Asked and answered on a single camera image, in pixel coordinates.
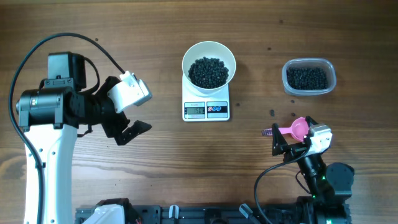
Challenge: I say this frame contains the white digital kitchen scale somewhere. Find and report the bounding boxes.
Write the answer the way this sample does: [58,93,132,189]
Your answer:
[182,75,230,122]

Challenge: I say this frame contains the black beans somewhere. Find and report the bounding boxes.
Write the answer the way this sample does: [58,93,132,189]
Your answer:
[188,57,328,90]

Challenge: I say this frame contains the right black camera cable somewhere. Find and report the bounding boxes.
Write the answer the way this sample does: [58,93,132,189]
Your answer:
[253,146,312,224]

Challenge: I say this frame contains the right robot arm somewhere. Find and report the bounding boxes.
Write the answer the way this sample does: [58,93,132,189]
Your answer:
[271,116,354,224]

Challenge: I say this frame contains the white bowl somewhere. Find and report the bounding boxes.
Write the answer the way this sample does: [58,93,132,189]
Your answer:
[182,41,236,94]

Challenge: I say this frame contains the black camera cable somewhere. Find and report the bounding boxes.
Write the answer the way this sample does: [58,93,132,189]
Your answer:
[253,146,312,224]
[8,32,126,224]

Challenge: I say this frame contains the left black camera cable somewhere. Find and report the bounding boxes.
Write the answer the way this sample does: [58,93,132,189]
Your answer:
[8,32,126,224]

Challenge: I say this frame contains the pink plastic measuring scoop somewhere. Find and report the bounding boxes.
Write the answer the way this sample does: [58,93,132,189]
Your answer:
[279,117,309,142]

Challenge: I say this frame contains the clear plastic food container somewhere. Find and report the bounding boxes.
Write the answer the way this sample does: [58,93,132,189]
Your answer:
[282,58,336,96]

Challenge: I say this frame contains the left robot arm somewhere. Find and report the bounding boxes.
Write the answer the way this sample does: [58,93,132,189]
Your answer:
[17,52,152,223]

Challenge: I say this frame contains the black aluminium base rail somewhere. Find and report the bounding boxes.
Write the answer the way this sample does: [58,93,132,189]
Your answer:
[74,203,352,224]

